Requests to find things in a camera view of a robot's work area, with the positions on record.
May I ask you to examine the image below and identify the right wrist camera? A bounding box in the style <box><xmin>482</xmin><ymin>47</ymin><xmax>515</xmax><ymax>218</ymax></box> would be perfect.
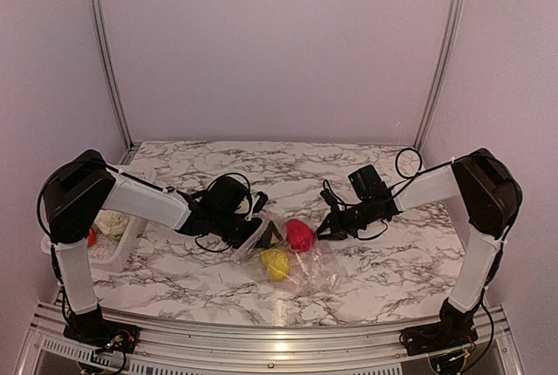
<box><xmin>320</xmin><ymin>179</ymin><xmax>347</xmax><ymax>211</ymax></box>

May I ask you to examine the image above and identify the red fake pepper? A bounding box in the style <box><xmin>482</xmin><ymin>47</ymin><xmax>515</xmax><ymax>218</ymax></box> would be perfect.
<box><xmin>286</xmin><ymin>219</ymin><xmax>315</xmax><ymax>253</ymax></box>

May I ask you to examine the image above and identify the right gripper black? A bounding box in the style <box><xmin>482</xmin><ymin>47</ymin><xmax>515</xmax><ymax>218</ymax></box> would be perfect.
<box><xmin>312</xmin><ymin>198</ymin><xmax>379</xmax><ymax>241</ymax></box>

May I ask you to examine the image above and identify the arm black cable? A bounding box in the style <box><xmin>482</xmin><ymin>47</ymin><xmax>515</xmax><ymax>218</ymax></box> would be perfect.
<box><xmin>208</xmin><ymin>172</ymin><xmax>254</xmax><ymax>215</ymax></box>
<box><xmin>394</xmin><ymin>147</ymin><xmax>423</xmax><ymax>180</ymax></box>

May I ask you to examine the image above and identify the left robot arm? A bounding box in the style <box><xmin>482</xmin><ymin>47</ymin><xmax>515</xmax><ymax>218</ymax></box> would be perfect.
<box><xmin>36</xmin><ymin>149</ymin><xmax>282</xmax><ymax>344</ymax></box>

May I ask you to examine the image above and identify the clear zip top bag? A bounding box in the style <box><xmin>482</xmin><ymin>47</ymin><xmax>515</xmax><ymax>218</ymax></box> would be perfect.
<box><xmin>232</xmin><ymin>213</ymin><xmax>346</xmax><ymax>296</ymax></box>

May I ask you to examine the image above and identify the front aluminium frame rail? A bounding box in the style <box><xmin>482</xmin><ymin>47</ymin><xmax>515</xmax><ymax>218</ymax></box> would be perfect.
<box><xmin>17</xmin><ymin>300</ymin><xmax>524</xmax><ymax>375</ymax></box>

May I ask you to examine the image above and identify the orange fake tomato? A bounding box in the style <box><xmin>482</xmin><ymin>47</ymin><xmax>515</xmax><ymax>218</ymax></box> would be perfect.
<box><xmin>87</xmin><ymin>228</ymin><xmax>96</xmax><ymax>248</ymax></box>

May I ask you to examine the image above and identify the white fake cauliflower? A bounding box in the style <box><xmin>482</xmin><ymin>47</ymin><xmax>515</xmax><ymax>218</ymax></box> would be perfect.
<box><xmin>94</xmin><ymin>210</ymin><xmax>131</xmax><ymax>237</ymax></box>

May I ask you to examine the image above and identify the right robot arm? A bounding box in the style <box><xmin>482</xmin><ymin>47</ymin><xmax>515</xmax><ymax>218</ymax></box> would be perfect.
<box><xmin>316</xmin><ymin>148</ymin><xmax>523</xmax><ymax>347</ymax></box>

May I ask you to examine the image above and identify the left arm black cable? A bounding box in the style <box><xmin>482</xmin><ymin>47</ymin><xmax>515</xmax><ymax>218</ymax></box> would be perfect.
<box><xmin>208</xmin><ymin>172</ymin><xmax>254</xmax><ymax>215</ymax></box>

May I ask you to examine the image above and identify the right aluminium frame post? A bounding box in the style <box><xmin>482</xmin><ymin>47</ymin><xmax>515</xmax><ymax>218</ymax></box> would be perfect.
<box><xmin>413</xmin><ymin>0</ymin><xmax>464</xmax><ymax>151</ymax></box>

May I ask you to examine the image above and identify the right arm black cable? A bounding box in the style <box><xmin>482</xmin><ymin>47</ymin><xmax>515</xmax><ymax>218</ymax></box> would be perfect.
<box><xmin>394</xmin><ymin>147</ymin><xmax>423</xmax><ymax>180</ymax></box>

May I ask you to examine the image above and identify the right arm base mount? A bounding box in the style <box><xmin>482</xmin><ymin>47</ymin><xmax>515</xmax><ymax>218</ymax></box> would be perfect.
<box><xmin>399</xmin><ymin>323</ymin><xmax>479</xmax><ymax>356</ymax></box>

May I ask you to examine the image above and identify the left aluminium frame post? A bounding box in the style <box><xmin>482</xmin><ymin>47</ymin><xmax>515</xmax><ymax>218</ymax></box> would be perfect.
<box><xmin>90</xmin><ymin>0</ymin><xmax>134</xmax><ymax>150</ymax></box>

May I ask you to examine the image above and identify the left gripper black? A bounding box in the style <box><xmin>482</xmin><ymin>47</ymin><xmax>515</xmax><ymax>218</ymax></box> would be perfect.
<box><xmin>213</xmin><ymin>210</ymin><xmax>285</xmax><ymax>250</ymax></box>

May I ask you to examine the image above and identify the aluminium frame post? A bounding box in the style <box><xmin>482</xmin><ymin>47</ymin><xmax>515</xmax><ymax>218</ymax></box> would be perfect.
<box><xmin>90</xmin><ymin>0</ymin><xmax>134</xmax><ymax>150</ymax></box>
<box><xmin>413</xmin><ymin>0</ymin><xmax>464</xmax><ymax>151</ymax></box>

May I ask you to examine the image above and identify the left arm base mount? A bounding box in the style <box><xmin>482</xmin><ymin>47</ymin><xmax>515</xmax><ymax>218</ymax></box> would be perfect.
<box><xmin>64</xmin><ymin>315</ymin><xmax>140</xmax><ymax>354</ymax></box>

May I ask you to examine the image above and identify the white perforated plastic basket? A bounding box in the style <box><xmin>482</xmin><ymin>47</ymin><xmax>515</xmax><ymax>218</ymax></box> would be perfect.
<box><xmin>37</xmin><ymin>160</ymin><xmax>146</xmax><ymax>272</ymax></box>

